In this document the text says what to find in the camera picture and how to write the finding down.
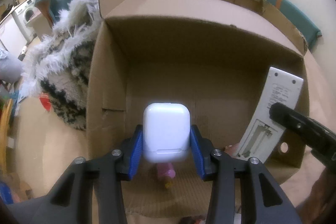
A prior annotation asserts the white earbuds case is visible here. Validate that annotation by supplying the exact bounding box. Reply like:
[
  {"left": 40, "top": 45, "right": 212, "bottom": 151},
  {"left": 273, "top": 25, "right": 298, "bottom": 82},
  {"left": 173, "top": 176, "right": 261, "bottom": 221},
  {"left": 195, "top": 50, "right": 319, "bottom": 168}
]
[{"left": 143, "top": 103, "right": 191, "bottom": 164}]

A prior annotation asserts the white remote control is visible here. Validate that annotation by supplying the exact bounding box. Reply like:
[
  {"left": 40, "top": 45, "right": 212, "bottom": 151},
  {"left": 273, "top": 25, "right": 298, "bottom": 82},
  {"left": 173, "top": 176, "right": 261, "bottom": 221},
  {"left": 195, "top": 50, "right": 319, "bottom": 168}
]
[{"left": 233, "top": 66, "right": 304, "bottom": 164}]

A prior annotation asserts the pink small bottle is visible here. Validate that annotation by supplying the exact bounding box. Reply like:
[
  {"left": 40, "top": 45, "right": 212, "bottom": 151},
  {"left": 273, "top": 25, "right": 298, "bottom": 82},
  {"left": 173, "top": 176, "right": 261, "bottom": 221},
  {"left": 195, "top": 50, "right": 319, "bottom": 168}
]
[{"left": 156, "top": 162, "right": 176, "bottom": 189}]

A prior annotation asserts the red snack packet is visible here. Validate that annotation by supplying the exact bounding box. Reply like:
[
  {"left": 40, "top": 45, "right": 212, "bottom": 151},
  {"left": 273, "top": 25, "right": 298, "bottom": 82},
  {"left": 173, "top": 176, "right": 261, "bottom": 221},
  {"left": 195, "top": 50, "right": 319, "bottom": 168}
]
[{"left": 39, "top": 93, "right": 52, "bottom": 112}]

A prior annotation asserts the teal cushion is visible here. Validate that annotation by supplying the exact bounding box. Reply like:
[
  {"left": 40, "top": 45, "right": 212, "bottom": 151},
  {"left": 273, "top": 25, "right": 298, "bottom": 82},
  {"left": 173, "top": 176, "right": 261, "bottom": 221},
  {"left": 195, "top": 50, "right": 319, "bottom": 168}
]
[{"left": 267, "top": 0, "right": 322, "bottom": 50}]

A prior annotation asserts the cardboard box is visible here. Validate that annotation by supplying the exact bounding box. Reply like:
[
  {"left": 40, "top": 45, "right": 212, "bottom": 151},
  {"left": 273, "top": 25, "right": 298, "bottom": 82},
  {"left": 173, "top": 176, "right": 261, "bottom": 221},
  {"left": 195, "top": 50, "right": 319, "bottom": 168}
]
[{"left": 85, "top": 0, "right": 309, "bottom": 223}]

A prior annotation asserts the shaggy black white rug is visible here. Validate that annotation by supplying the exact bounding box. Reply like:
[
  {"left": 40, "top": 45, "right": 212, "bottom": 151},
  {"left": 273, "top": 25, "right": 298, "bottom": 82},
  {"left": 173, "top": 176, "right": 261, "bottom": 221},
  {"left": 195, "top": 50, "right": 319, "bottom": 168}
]
[{"left": 22, "top": 0, "right": 102, "bottom": 131}]

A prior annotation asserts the wooden chair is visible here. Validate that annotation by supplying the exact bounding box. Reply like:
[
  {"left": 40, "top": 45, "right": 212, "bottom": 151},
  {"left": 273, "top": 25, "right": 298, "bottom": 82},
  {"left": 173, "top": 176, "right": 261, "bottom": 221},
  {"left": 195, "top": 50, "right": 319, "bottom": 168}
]
[{"left": 0, "top": 99, "right": 13, "bottom": 173}]

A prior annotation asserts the grey stuffed bag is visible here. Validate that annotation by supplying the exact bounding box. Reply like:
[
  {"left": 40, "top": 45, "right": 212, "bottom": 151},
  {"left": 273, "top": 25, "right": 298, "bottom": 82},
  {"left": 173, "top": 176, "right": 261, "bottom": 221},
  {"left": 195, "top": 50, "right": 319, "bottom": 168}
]
[{"left": 0, "top": 51, "right": 23, "bottom": 84}]

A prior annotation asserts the white washing machine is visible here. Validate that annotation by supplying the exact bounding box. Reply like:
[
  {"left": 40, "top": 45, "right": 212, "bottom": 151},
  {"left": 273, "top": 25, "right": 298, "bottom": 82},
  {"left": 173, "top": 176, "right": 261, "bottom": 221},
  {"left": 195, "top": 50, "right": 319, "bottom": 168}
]
[{"left": 13, "top": 0, "right": 36, "bottom": 44}]

